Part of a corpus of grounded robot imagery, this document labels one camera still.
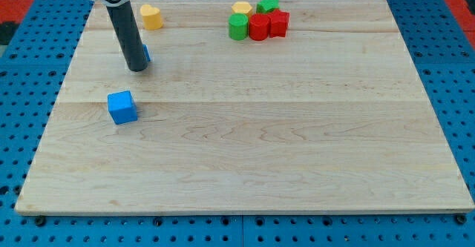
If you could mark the wooden board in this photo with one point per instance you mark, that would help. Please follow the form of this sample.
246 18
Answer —
331 119

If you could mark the yellow heart block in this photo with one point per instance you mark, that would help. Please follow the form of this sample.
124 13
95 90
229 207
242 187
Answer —
151 16

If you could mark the green star block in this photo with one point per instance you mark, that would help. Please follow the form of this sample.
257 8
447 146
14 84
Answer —
267 6

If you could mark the red cylinder block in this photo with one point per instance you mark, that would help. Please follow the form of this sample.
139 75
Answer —
259 25

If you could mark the blue block behind stick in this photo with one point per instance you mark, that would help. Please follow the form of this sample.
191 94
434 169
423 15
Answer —
147 55

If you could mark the green cylinder block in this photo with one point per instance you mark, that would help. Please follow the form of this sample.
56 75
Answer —
238 26

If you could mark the blue cube block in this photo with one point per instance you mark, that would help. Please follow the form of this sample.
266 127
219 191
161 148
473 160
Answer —
121 107

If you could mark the red star block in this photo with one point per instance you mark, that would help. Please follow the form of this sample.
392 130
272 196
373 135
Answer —
279 22

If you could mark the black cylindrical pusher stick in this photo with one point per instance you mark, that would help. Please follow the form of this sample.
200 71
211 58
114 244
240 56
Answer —
128 35

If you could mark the yellow hexagon block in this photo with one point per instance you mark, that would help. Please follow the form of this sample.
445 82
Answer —
243 7

